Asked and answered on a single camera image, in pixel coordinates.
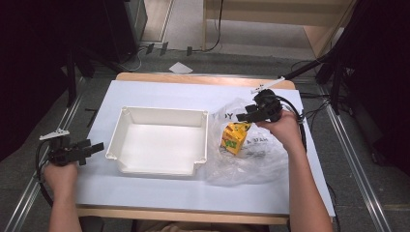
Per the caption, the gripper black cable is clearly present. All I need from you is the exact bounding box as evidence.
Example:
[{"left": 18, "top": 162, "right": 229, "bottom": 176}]
[
  {"left": 34, "top": 139, "right": 54, "bottom": 208},
  {"left": 276, "top": 94, "right": 308, "bottom": 153}
]

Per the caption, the black cabinet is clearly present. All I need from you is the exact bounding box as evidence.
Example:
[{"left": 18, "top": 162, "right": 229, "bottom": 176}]
[{"left": 102, "top": 0, "right": 149, "bottom": 65}]

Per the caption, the light wooden bench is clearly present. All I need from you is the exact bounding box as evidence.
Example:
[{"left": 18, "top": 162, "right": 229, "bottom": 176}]
[{"left": 201, "top": 0, "right": 359, "bottom": 60}]

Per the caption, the white paper sheet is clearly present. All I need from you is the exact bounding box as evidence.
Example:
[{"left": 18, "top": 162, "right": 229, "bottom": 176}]
[{"left": 168, "top": 61, "right": 194, "bottom": 75}]

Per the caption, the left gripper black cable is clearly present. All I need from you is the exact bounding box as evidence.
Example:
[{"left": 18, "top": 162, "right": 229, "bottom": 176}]
[{"left": 34, "top": 139, "right": 54, "bottom": 208}]

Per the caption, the white floor cable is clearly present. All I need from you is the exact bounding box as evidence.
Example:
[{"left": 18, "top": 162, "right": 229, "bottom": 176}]
[{"left": 124, "top": 47, "right": 145, "bottom": 73}]

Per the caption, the metal floor rail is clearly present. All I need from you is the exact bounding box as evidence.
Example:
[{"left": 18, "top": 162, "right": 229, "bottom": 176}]
[
  {"left": 317, "top": 83, "right": 394, "bottom": 232},
  {"left": 2, "top": 75, "right": 87, "bottom": 232}
]

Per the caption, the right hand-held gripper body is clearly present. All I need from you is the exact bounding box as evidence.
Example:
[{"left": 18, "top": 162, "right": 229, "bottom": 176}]
[{"left": 245, "top": 76, "right": 286, "bottom": 124}]

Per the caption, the person's left hand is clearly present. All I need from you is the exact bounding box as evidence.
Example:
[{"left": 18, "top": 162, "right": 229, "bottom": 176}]
[{"left": 43, "top": 159, "right": 79, "bottom": 196}]

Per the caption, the hanging black cable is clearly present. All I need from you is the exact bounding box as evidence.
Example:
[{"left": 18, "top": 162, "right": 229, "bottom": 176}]
[{"left": 192, "top": 0, "right": 225, "bottom": 53}]

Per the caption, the person's right hand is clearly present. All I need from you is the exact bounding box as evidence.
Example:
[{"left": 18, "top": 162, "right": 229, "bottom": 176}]
[{"left": 255, "top": 109, "right": 305, "bottom": 153}]

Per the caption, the wooden table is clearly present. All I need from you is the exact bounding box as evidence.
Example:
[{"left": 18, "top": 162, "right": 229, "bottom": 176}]
[{"left": 75, "top": 72, "right": 297, "bottom": 226}]

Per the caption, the white plastic bin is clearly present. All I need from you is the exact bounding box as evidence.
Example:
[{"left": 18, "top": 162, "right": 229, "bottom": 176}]
[{"left": 104, "top": 105, "right": 210, "bottom": 177}]

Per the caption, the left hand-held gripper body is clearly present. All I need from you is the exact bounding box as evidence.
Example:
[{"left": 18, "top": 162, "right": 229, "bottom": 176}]
[{"left": 39, "top": 128, "right": 93, "bottom": 167}]

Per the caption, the yellow carton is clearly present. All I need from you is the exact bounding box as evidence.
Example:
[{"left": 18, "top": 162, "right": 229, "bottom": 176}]
[{"left": 220, "top": 121, "right": 252, "bottom": 156}]

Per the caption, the black curtain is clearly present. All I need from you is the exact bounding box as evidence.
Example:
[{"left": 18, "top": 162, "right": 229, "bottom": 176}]
[{"left": 0, "top": 0, "right": 107, "bottom": 162}]

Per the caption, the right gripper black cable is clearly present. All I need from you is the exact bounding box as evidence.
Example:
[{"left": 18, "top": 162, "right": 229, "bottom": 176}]
[{"left": 276, "top": 94, "right": 308, "bottom": 153}]

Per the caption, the white table mat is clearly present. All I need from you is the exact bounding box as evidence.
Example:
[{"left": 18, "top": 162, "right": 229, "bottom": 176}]
[{"left": 74, "top": 79, "right": 337, "bottom": 218}]

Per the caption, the clear plastic bag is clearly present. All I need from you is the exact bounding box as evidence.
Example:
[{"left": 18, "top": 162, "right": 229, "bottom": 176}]
[{"left": 205, "top": 97, "right": 290, "bottom": 188}]

